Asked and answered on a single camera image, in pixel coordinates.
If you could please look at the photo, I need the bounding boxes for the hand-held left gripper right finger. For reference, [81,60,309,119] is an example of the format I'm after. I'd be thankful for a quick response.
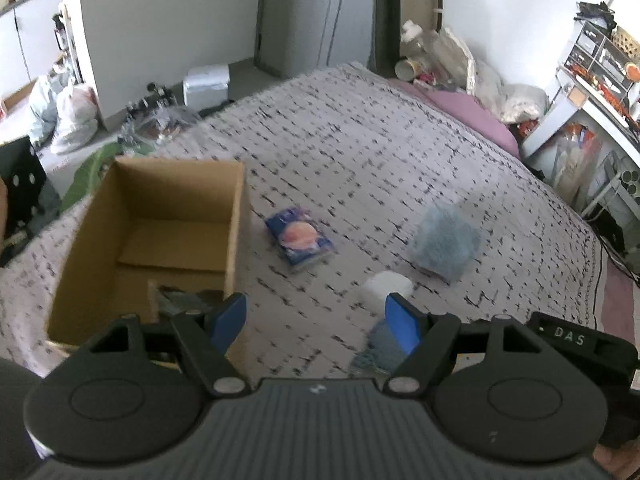
[382,292,568,396]

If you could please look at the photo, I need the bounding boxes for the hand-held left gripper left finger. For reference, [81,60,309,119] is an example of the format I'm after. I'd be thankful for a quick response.
[75,292,253,396]

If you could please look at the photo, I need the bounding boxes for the blue-grey knit cloth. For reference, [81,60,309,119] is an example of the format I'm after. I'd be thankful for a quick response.
[350,317,416,376]

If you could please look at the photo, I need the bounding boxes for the white soft tissue packet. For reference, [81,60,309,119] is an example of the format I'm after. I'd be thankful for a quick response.
[361,271,415,313]

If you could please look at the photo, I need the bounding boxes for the fluffy light blue plush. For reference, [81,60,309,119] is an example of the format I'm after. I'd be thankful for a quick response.
[407,203,482,283]

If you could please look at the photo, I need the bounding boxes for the blue snack packet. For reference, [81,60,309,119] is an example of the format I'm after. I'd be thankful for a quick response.
[264,206,336,273]

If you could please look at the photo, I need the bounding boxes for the brown cardboard box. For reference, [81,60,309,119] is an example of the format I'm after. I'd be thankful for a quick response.
[44,156,253,363]

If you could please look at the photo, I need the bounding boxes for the white black-patterned bed blanket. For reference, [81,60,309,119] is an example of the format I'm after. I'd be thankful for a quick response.
[0,62,608,391]

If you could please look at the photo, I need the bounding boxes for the green cartoon rug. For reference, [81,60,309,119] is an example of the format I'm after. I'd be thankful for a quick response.
[62,142,151,211]

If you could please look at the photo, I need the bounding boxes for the clear plastic bag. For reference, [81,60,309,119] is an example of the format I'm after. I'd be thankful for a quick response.
[117,100,202,153]

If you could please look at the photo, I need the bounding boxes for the white box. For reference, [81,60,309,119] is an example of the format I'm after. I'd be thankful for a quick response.
[182,64,231,111]

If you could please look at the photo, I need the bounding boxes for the small dark bottles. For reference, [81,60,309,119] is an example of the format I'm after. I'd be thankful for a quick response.
[126,81,177,112]

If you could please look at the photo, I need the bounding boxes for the person's grey pants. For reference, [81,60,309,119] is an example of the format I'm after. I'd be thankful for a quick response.
[0,357,51,480]

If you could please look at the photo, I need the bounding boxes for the black stool white dots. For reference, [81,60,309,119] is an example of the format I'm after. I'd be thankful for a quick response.
[0,136,49,235]

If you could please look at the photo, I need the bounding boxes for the white plastic bag red print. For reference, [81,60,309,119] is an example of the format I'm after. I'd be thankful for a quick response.
[50,85,99,156]

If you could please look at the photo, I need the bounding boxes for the crumpled white bag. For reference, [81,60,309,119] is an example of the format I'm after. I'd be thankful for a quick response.
[499,82,549,124]

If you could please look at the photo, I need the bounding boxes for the paper cup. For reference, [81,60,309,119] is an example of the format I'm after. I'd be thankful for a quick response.
[395,57,427,81]

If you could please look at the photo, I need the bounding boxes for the white shelf unit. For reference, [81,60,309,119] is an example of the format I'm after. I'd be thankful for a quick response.
[520,2,640,221]

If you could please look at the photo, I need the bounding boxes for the translucent white plastic bag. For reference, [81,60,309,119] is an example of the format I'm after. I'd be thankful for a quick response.
[425,26,477,92]

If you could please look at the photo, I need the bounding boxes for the clear plastic bottle white cap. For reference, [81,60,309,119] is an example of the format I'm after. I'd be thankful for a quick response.
[400,20,427,61]

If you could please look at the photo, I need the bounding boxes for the wicker basket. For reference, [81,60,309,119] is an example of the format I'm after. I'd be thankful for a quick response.
[611,27,640,59]

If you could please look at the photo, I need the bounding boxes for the grey door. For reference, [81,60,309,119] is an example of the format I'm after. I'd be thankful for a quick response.
[255,0,377,78]

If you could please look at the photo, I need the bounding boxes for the black bag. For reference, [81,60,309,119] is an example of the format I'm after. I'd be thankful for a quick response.
[575,1,617,27]

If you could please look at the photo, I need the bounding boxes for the white cabinet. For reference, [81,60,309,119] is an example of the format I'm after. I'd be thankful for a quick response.
[0,0,69,103]

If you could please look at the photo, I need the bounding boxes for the black cables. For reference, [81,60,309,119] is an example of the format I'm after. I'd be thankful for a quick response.
[594,227,640,286]

